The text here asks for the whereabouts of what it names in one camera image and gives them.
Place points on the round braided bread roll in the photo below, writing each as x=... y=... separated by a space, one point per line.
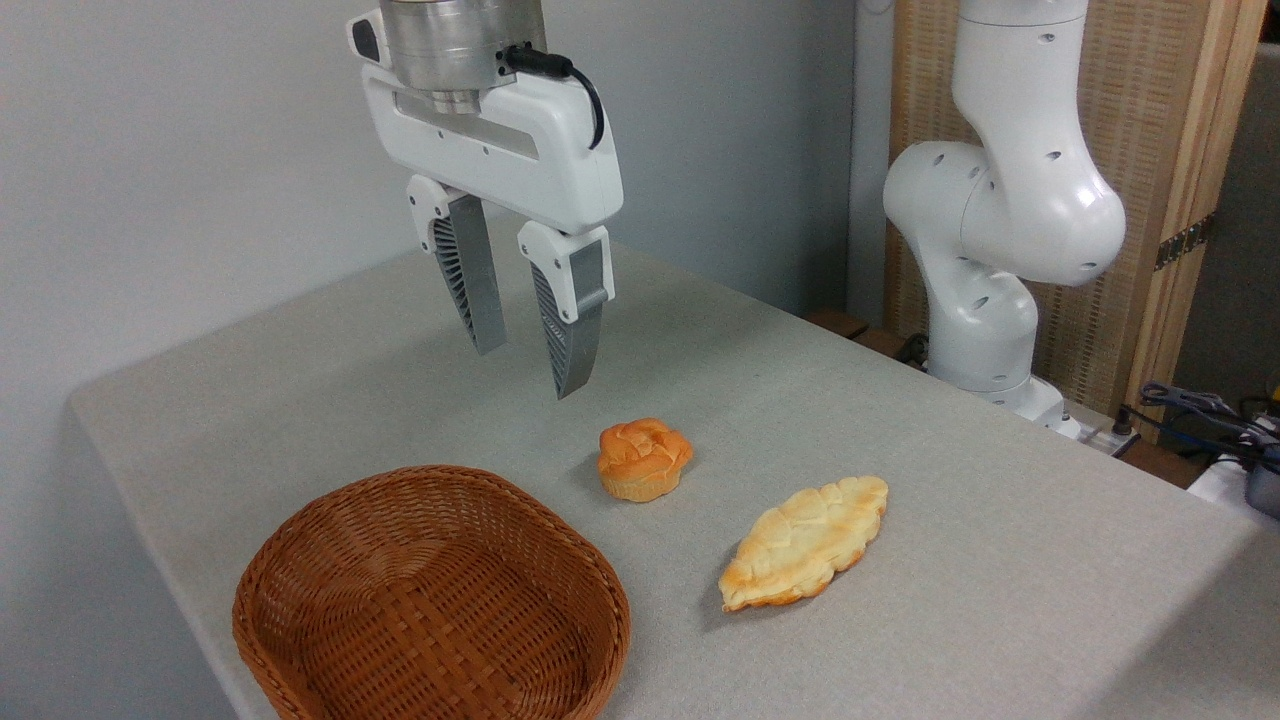
x=643 y=458

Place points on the metal screen hinge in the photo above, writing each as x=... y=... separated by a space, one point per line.
x=1185 y=242

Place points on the brown woven wicker basket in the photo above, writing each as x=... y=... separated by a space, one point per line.
x=430 y=600

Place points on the flat leaf-shaped bread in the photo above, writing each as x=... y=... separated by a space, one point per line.
x=800 y=545

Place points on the white power strip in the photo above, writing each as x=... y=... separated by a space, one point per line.
x=1095 y=435

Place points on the grey tablecloth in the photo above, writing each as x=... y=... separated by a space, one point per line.
x=900 y=450

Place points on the wooden woven folding screen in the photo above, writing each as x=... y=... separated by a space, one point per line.
x=1160 y=130

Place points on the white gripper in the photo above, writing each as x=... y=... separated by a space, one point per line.
x=520 y=150

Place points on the grey round device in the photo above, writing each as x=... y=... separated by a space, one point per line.
x=1265 y=485

